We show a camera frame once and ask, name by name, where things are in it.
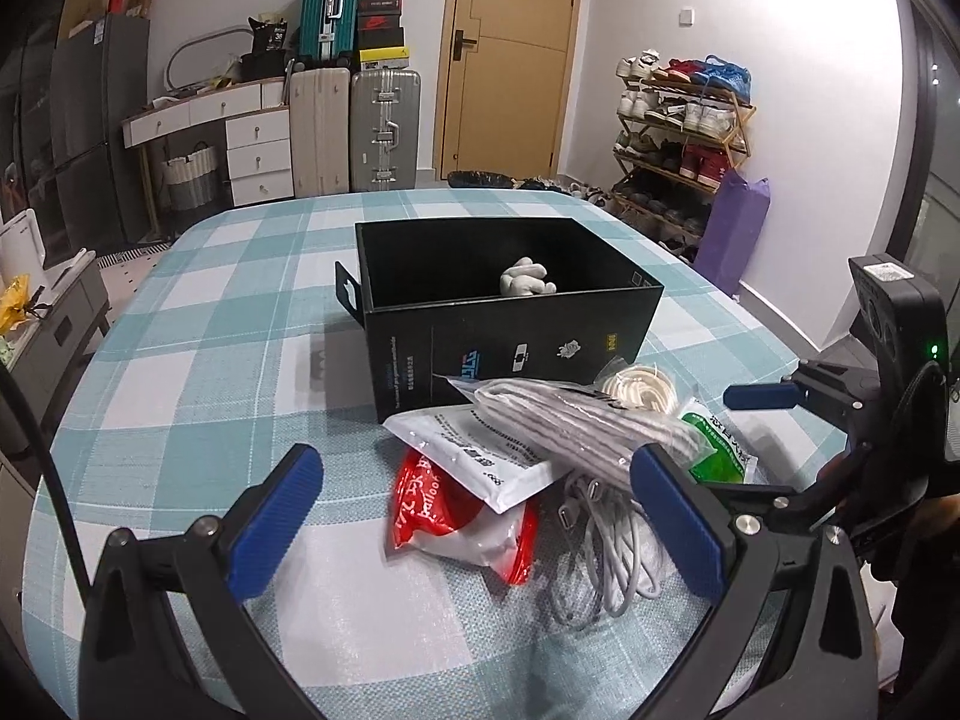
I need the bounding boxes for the beige suitcase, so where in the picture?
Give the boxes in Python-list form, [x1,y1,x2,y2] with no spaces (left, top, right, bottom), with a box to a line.
[289,66,352,198]

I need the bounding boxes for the grey low cabinet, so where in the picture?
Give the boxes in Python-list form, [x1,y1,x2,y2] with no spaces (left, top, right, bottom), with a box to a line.
[0,255,112,436]

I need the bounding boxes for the black bag white print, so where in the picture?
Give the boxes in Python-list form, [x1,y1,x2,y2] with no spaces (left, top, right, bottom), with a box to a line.
[250,15,293,57]

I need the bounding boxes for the pile of shoes on floor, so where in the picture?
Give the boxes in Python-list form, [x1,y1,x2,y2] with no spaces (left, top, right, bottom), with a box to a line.
[517,176,612,201]

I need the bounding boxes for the black cardboard box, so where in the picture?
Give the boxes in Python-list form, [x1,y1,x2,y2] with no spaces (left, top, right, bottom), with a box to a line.
[335,219,666,425]

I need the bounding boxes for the silver suitcase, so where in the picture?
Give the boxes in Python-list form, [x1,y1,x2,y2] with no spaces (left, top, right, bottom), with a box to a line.
[349,69,422,192]

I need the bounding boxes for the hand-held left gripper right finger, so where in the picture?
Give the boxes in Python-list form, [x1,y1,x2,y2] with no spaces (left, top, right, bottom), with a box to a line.
[628,442,878,720]

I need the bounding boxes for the white dresser desk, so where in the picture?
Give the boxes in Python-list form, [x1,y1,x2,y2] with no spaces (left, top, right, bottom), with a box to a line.
[122,79,295,241]

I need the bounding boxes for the green and white packet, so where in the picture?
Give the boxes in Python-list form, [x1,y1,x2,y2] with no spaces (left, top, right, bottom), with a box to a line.
[679,399,755,485]

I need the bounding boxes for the patterned floor mat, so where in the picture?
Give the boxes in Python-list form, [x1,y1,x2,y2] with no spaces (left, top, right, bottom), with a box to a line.
[97,246,177,267]

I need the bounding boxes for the wooden shoe rack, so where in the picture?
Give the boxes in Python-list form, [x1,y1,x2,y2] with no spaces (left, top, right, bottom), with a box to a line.
[611,67,757,256]

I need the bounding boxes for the rows of shoes on rack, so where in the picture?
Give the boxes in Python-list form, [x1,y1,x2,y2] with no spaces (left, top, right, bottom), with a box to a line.
[611,51,753,260]

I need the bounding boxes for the bagged white rope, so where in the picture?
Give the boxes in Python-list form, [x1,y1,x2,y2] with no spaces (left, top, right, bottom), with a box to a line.
[600,361,680,415]

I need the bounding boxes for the white oval mirror frame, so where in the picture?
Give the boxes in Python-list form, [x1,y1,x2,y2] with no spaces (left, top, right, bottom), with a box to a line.
[165,26,260,95]

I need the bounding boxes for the yellow wooden door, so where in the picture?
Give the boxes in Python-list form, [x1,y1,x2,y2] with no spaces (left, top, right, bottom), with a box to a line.
[433,0,586,182]

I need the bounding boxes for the white cable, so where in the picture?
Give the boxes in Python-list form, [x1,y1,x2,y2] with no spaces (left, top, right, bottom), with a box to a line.
[551,469,695,627]

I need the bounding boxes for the grey white laundry basket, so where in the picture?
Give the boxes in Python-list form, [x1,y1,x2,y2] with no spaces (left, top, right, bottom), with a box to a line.
[159,146,220,212]

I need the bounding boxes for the yellow plastic bag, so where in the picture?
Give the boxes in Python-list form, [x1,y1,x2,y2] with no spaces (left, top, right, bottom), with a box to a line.
[0,275,35,335]

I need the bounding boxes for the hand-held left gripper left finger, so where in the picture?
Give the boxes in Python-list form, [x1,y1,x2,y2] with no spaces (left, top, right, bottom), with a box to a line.
[79,444,325,720]

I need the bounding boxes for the black case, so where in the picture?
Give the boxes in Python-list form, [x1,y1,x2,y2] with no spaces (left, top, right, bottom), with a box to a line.
[240,52,290,82]

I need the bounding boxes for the black shoe box red logo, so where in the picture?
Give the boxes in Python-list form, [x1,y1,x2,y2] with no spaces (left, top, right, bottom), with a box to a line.
[358,0,404,31]

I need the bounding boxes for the black lined trash bin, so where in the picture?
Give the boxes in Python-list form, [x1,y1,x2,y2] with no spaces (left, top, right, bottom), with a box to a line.
[448,170,515,191]

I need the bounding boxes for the white appliance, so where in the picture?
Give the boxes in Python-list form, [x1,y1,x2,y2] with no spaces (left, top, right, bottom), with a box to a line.
[0,210,42,278]

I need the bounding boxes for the teal checked bed sheet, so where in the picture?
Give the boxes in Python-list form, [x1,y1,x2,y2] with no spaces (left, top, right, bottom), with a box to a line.
[15,190,901,720]

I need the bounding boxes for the dark grey refrigerator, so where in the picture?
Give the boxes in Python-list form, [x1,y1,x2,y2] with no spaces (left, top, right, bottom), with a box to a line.
[49,13,151,252]

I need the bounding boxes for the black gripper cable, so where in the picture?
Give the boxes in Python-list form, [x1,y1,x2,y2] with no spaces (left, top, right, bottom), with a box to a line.
[0,369,92,595]

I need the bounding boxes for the white plastic packet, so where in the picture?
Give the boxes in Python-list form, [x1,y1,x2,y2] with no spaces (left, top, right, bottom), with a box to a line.
[382,405,575,515]

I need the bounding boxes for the teal suitcase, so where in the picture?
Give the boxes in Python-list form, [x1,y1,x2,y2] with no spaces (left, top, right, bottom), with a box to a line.
[300,0,365,65]

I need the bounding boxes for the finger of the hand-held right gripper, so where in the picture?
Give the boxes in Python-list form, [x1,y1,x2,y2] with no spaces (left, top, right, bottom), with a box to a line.
[709,450,875,533]
[724,360,883,434]

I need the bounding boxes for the bagged grey striped socks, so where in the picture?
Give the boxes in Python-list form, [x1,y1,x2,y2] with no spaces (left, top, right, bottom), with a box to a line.
[444,373,702,492]

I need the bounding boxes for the red plastic packet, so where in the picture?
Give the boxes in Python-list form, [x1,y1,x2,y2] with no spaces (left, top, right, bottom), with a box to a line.
[386,448,539,587]

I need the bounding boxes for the purple fabric bag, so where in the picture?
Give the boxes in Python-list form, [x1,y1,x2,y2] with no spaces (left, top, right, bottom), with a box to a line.
[694,169,772,297]

